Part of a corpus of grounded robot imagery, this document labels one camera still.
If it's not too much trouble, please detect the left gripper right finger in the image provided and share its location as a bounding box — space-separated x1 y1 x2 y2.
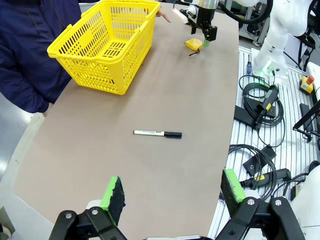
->
216 168 307 240

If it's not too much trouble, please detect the person's left hand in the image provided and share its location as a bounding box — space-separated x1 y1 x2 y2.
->
155 9 172 23

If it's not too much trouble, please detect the yellow emergency stop box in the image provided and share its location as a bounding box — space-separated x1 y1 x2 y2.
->
299 74 316 95

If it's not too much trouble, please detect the person's right forearm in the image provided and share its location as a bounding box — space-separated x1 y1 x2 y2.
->
0 67 55 115

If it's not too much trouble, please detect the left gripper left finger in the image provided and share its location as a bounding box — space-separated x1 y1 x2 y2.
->
48 176 128 240

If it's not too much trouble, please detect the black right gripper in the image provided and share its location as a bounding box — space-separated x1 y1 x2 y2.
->
190 6 218 48

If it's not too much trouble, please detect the grey slotted mounting plate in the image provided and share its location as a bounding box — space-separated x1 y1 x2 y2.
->
207 46 320 240

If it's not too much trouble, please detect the black coiled cable yellow label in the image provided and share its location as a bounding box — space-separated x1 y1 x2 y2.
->
228 143 311 201
238 74 286 148

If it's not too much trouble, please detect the black flat mounting plate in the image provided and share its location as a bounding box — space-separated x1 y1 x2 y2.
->
233 104 258 126
242 146 277 176

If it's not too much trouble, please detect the black camera stand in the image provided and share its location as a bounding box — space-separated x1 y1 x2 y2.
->
292 99 320 139

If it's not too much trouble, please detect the person in navy jacket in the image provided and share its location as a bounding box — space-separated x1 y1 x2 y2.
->
0 0 101 115

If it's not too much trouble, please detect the black right arm hose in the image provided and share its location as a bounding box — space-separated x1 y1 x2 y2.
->
218 0 275 25

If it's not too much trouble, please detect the white marker with black cap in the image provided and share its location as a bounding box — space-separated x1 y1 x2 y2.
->
132 129 183 139

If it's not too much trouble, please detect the white side desk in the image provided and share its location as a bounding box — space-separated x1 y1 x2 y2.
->
306 61 320 106

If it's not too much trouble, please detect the yellow tape measure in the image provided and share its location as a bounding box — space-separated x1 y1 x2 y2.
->
184 38 204 57

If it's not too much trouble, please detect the yellow plastic shopping basket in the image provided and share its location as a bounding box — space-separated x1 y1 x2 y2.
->
46 0 161 96

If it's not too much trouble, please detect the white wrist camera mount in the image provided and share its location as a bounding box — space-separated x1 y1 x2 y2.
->
172 6 198 25

